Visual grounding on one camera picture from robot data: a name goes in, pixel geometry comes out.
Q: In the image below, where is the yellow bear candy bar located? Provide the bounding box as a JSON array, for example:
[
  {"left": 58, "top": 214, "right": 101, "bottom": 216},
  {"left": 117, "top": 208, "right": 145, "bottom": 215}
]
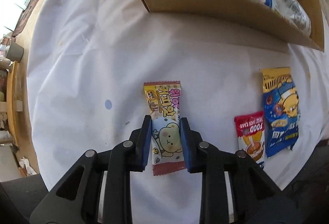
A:
[{"left": 144, "top": 81, "right": 185, "bottom": 176}]

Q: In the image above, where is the red FOOD rice cake packet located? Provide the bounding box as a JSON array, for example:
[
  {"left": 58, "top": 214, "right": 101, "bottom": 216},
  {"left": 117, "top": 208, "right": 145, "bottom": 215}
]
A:
[{"left": 234, "top": 111, "right": 265, "bottom": 169}]

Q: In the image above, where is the blue yellow bear snack bag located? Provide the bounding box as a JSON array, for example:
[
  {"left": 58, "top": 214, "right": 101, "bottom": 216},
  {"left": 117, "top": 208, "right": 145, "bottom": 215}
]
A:
[{"left": 261, "top": 67, "right": 300, "bottom": 158}]

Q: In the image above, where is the wooden chair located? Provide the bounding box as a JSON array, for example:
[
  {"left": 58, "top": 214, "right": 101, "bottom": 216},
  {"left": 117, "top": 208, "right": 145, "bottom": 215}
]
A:
[{"left": 1, "top": 61, "right": 27, "bottom": 148}]

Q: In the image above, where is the white printed bed sheet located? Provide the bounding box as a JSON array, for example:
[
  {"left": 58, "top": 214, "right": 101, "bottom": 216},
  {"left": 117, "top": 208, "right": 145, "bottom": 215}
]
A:
[{"left": 27, "top": 0, "right": 328, "bottom": 223}]

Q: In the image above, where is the grey cup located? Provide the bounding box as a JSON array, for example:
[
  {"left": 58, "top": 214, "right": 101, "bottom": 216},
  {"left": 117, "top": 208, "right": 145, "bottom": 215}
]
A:
[{"left": 6, "top": 40, "right": 24, "bottom": 62}]

